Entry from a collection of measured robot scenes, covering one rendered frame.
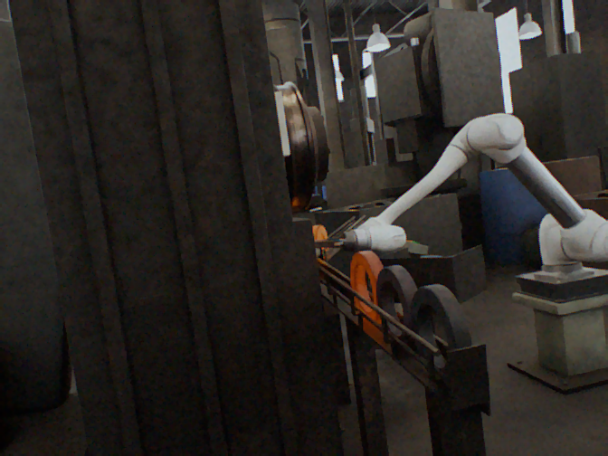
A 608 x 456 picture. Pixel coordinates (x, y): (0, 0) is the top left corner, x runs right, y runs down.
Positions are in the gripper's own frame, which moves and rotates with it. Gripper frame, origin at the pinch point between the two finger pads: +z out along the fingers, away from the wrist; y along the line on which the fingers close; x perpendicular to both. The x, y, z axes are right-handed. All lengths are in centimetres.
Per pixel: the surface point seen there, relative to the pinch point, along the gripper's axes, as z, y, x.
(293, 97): 4, -16, 52
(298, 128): 4.2, -22.0, 40.5
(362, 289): 0, -66, -7
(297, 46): -212, 842, 305
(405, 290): 2, -98, -3
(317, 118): -5.6, -11.1, 45.6
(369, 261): 2, -77, 1
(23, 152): 99, 26, 40
